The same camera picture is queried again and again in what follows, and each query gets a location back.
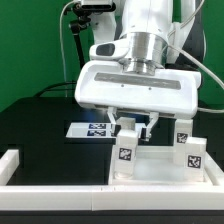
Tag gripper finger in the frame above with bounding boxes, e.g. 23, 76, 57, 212
142, 112, 159, 141
107, 107, 121, 137

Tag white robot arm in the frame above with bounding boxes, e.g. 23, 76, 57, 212
75, 0, 204, 140

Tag white tag base sheet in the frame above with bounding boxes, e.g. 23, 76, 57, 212
66, 122, 112, 138

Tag white cable right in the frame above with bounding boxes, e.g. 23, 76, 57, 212
166, 0, 224, 114

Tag white cable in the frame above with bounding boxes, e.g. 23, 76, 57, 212
166, 0, 224, 114
58, 0, 81, 98

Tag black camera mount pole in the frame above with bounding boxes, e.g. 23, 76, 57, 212
69, 0, 116, 67

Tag white U-shaped fence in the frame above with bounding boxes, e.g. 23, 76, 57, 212
0, 150, 224, 211

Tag black cables on table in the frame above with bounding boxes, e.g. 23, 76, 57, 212
33, 81, 78, 98

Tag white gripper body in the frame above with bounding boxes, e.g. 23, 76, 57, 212
75, 60, 202, 119

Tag white cable left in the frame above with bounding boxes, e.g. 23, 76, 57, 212
58, 0, 81, 98

